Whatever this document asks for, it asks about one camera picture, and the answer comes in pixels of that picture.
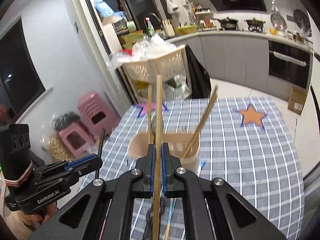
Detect long wooden chopstick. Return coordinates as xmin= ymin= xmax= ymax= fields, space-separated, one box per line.
xmin=182 ymin=85 xmax=218 ymax=159

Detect black slotted spoon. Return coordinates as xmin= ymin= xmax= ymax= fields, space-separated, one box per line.
xmin=95 ymin=128 xmax=106 ymax=179

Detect plain wooden chopstick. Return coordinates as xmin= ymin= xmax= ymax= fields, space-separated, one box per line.
xmin=148 ymin=84 xmax=152 ymax=144

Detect grey kitchen cabinets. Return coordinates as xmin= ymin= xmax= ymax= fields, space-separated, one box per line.
xmin=169 ymin=31 xmax=269 ymax=92

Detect person's left hand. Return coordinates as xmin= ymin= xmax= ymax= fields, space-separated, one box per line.
xmin=18 ymin=203 xmax=58 ymax=225

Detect blue patterned chopstick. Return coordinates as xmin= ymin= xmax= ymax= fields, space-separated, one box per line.
xmin=163 ymin=198 xmax=176 ymax=240

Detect pink plastic stool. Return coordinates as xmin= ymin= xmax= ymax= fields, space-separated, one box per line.
xmin=77 ymin=90 xmax=119 ymax=139
xmin=59 ymin=121 xmax=95 ymax=158

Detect bag of peanuts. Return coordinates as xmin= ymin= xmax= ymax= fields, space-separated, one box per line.
xmin=40 ymin=125 xmax=73 ymax=161

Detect beige plastic utensil holder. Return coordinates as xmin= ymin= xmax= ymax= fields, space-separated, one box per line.
xmin=127 ymin=132 xmax=200 ymax=173

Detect blue checked tablecloth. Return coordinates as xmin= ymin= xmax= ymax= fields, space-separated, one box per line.
xmin=100 ymin=96 xmax=304 ymax=239

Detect white lattice basket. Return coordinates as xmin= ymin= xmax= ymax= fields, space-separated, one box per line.
xmin=121 ymin=44 xmax=192 ymax=100

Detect cardboard box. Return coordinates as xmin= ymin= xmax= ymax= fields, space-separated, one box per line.
xmin=287 ymin=87 xmax=307 ymax=115

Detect yellow green basket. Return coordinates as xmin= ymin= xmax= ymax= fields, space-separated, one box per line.
xmin=177 ymin=25 xmax=196 ymax=35

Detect built-in black oven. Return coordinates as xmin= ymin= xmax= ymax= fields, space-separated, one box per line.
xmin=268 ymin=41 xmax=310 ymax=88

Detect black wok on stove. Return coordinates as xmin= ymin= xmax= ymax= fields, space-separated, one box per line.
xmin=214 ymin=17 xmax=238 ymax=30

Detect black pot on stove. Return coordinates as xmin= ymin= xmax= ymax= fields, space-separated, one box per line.
xmin=244 ymin=17 xmax=266 ymax=33

